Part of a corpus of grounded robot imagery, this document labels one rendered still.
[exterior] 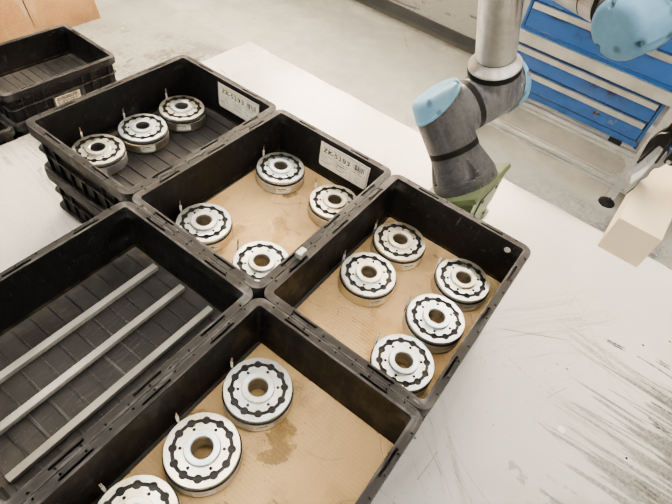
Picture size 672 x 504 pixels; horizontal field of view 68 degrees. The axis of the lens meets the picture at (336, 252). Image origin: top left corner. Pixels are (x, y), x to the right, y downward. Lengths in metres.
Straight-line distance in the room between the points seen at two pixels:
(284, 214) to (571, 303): 0.68
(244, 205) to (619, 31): 0.70
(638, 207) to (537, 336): 0.41
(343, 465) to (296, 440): 0.08
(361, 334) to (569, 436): 0.44
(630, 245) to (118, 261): 0.83
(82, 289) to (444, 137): 0.77
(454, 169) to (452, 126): 0.09
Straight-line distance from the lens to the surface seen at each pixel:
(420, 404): 0.71
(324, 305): 0.88
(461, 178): 1.15
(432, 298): 0.90
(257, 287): 0.77
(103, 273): 0.95
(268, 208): 1.03
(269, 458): 0.76
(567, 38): 2.63
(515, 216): 1.38
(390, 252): 0.94
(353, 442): 0.78
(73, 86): 1.99
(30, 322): 0.93
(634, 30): 0.68
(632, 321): 1.31
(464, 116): 1.15
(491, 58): 1.15
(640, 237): 0.82
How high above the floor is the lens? 1.55
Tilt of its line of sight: 49 degrees down
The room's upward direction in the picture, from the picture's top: 11 degrees clockwise
